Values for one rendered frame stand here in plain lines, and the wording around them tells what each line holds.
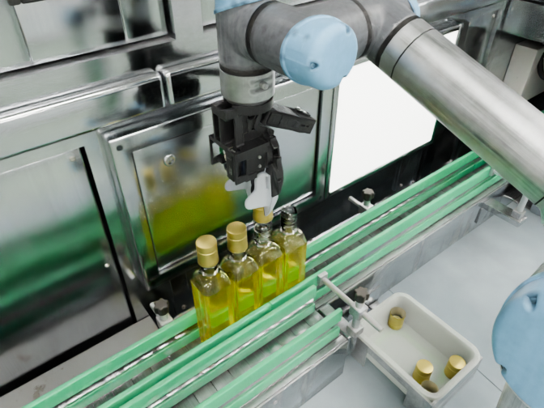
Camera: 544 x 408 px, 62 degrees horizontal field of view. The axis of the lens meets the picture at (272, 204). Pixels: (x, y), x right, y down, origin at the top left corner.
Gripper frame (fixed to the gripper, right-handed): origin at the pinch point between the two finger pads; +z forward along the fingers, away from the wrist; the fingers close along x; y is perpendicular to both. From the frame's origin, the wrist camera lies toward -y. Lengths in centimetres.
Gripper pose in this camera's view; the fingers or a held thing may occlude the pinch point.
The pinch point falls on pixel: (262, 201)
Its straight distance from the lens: 77.5
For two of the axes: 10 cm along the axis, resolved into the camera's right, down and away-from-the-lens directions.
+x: 6.0, 5.0, -6.2
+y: -8.0, 3.8, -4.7
